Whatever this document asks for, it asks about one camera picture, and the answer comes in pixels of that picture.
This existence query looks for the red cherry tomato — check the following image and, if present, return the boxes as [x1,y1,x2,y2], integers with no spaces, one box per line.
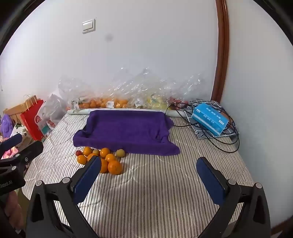
[75,150,82,157]

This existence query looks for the small orange tangerine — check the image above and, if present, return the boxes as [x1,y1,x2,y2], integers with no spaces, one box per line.
[77,155,87,165]

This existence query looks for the small orange kumquat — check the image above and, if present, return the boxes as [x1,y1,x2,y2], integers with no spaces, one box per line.
[82,146,92,157]

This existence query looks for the small green jujube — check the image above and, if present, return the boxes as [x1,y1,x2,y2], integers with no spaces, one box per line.
[92,149,100,156]

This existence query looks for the orange mandarin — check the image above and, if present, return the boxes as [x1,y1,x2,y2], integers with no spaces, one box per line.
[100,159,108,174]

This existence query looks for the orange tangerine front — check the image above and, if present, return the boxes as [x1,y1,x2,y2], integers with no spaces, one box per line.
[105,153,117,163]

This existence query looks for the large orange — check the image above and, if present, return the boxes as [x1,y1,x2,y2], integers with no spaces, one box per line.
[108,160,123,175]

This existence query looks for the green yellow jujube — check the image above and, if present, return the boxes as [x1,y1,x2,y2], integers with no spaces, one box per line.
[116,149,126,158]

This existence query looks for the person's left hand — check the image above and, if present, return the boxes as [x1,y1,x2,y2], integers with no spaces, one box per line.
[4,191,24,230]

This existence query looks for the brown paper bag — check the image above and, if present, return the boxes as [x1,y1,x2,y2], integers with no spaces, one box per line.
[3,95,39,125]

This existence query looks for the red paper bag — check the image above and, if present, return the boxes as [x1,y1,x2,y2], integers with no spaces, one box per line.
[20,100,44,140]

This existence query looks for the white plastic bag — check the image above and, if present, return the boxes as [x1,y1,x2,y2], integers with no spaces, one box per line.
[35,94,66,137]

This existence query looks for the patterned grey cloth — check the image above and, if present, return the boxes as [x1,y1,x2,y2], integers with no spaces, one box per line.
[184,99,239,139]

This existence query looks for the striped mattress cover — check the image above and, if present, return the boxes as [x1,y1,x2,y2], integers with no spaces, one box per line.
[21,111,255,238]

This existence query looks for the blue tissue box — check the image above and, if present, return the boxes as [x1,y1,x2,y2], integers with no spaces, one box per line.
[192,103,229,136]

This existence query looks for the purple towel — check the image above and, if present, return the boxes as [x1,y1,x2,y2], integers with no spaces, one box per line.
[73,110,180,156]

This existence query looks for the clear plastic fruit bags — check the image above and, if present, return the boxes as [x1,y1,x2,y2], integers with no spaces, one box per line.
[58,68,206,111]

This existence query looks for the black cable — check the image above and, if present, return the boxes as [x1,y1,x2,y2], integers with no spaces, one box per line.
[164,101,240,154]

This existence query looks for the white light switch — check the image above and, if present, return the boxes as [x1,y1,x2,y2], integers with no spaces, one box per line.
[82,19,95,34]

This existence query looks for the brown wooden door frame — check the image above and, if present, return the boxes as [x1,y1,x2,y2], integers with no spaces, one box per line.
[211,0,229,102]

